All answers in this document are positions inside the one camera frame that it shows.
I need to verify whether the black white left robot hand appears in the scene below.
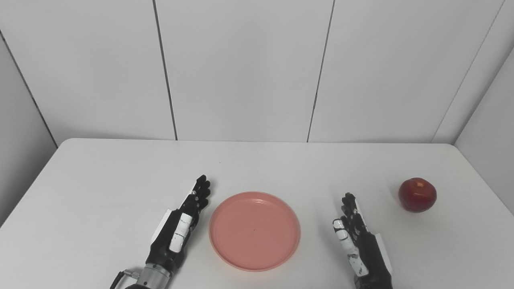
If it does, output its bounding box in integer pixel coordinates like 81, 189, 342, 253
145, 175, 211, 275

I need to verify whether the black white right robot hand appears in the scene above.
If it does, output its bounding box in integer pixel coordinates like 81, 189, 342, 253
332, 193, 394, 289

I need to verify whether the red apple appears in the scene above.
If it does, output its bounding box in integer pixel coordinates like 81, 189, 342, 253
398, 177, 437, 213

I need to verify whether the pink round plate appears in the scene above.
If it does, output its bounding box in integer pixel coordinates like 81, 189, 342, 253
208, 191, 301, 272

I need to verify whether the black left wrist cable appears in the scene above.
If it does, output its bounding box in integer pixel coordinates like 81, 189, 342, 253
110, 270, 141, 289

